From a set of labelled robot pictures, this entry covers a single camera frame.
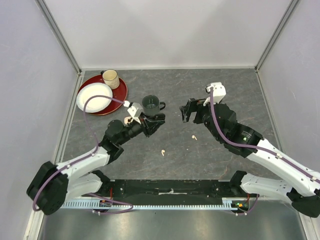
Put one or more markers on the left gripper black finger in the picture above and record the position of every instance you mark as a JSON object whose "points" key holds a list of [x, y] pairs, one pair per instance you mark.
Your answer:
{"points": [[158, 117], [153, 127]]}

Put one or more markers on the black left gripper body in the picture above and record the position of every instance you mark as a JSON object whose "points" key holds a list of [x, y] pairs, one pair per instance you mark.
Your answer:
{"points": [[145, 123]]}

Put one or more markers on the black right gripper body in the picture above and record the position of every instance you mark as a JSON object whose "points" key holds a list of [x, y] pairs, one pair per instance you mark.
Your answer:
{"points": [[197, 105]]}

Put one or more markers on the white earbud charging case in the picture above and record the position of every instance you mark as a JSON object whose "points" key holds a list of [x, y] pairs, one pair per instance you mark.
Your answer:
{"points": [[127, 120]]}

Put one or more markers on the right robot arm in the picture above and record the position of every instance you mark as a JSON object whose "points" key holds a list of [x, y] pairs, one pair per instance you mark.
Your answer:
{"points": [[298, 184]]}

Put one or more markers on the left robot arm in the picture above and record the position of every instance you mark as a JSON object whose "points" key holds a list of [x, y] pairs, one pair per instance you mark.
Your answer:
{"points": [[55, 184]]}

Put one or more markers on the dark green mug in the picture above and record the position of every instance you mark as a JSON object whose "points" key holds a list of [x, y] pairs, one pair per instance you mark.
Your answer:
{"points": [[152, 105]]}

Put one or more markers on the white paper plate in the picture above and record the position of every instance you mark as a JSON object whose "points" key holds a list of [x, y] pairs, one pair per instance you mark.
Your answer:
{"points": [[96, 104]]}

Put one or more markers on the cream ceramic cup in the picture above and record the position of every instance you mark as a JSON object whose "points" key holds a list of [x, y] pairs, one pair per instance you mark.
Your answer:
{"points": [[111, 78]]}

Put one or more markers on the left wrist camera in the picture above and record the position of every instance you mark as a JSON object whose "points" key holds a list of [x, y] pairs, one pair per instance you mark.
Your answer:
{"points": [[134, 109]]}

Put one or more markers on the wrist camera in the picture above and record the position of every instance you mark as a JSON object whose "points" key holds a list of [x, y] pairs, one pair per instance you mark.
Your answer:
{"points": [[219, 91], [134, 109]]}

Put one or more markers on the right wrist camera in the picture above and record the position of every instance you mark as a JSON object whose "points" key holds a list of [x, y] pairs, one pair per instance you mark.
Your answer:
{"points": [[219, 91]]}

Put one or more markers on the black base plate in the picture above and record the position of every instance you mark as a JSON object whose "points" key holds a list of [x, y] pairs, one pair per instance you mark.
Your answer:
{"points": [[188, 191]]}

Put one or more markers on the grey slotted cable duct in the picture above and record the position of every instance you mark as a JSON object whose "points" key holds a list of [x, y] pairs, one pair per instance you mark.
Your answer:
{"points": [[90, 203]]}

